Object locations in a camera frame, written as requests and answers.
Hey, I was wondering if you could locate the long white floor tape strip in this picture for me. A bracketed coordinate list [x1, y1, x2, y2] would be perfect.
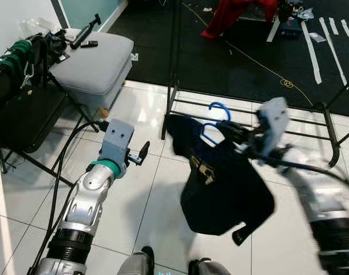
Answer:
[302, 22, 323, 85]
[319, 17, 347, 72]

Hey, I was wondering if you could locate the crumpled plastic wrapper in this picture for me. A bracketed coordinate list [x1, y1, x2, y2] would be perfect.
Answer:
[295, 6, 316, 21]

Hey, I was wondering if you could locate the grey cushioned ottoman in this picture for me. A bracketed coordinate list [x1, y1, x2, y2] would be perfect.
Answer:
[49, 29, 135, 118]

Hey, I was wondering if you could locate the clear plastic bag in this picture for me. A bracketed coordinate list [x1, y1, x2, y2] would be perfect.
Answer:
[20, 17, 64, 36]

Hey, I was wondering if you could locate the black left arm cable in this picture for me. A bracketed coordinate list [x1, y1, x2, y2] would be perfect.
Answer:
[27, 117, 110, 275]

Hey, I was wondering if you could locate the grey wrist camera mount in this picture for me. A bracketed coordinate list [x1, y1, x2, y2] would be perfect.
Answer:
[257, 97, 291, 158]
[99, 119, 135, 167]

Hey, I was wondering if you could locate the yellow cord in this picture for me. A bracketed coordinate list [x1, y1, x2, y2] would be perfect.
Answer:
[183, 3, 315, 109]

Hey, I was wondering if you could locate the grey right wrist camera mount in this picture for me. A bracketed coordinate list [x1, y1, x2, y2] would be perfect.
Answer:
[257, 97, 291, 158]

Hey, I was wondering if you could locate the black clothes rack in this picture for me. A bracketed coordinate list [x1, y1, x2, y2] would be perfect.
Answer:
[161, 0, 349, 168]

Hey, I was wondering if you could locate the black garment gold print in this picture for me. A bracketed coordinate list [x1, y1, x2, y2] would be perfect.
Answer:
[163, 113, 276, 247]

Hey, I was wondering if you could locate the black tripod stick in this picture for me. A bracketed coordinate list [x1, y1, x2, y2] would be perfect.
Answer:
[69, 14, 102, 50]

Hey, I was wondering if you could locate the black bag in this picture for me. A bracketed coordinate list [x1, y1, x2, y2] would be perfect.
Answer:
[40, 29, 70, 61]

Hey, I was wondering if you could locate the green hanger bundle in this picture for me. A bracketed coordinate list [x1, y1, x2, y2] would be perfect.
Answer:
[0, 37, 35, 87]

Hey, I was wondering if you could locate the dark box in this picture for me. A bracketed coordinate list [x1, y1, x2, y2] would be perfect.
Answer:
[277, 20, 304, 41]

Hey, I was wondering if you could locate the silver metal clip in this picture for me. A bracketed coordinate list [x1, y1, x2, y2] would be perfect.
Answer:
[20, 60, 35, 90]

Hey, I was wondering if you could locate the red garment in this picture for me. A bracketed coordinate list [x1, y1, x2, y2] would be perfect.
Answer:
[200, 0, 278, 40]

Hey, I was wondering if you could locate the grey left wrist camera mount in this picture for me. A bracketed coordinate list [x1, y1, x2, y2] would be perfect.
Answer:
[99, 119, 135, 167]

